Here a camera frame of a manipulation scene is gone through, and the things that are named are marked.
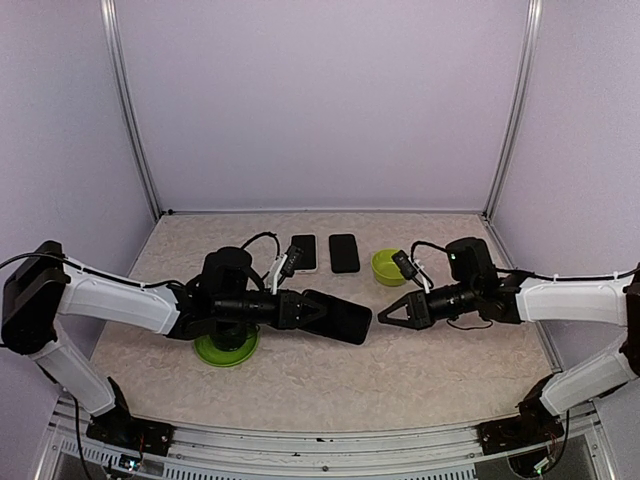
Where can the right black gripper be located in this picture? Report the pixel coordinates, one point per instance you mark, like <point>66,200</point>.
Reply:
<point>419,311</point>

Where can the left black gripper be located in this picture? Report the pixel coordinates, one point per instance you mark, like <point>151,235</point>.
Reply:
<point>287,308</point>

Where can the black phone case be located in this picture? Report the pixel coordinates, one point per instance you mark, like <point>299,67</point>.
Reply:
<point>320,332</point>
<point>344,255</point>

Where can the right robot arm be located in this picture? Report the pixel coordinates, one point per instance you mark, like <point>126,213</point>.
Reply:
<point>519,296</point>

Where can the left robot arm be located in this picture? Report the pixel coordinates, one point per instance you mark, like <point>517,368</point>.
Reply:
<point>47,284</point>

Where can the green bowl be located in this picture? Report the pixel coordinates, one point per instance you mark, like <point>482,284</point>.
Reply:
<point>385,270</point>

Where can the dark green mug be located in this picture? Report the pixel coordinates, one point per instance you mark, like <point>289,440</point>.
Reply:
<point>229,337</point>

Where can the green plate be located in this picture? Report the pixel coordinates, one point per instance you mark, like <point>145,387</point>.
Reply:
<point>208,354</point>

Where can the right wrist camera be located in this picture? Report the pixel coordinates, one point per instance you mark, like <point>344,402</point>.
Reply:
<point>412,271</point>

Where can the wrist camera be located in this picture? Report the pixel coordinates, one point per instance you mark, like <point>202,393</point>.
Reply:
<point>412,271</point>
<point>282,268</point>

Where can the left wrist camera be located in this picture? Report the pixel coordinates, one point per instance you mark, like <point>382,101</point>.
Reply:
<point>282,268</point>

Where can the aluminium front rail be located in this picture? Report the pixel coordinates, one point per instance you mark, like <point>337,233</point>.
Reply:
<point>205,452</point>

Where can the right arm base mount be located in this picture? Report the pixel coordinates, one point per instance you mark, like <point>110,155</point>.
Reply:
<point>532,425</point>

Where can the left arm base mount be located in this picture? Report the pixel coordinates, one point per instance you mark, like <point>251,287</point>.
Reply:
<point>118,427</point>

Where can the right aluminium frame post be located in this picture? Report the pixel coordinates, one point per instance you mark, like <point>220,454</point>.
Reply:
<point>516,112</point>

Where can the aluminium frame post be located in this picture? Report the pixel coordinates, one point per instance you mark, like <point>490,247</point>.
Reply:
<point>516,112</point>
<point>116,53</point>

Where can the left aluminium frame post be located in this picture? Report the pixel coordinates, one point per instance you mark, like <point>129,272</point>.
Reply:
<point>116,53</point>

